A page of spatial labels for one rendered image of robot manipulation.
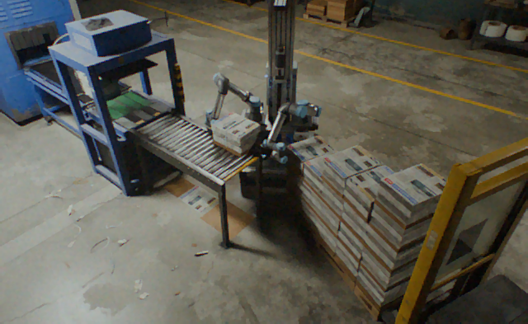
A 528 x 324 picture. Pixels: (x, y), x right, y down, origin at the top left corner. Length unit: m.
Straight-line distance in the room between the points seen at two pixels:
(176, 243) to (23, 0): 3.66
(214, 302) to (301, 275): 0.80
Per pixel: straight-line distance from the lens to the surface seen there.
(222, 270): 3.65
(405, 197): 2.54
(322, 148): 3.60
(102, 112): 3.93
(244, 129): 3.48
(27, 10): 5.99
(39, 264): 4.23
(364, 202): 2.87
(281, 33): 3.77
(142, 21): 4.08
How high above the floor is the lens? 2.93
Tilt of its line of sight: 37 degrees down
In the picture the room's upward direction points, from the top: straight up
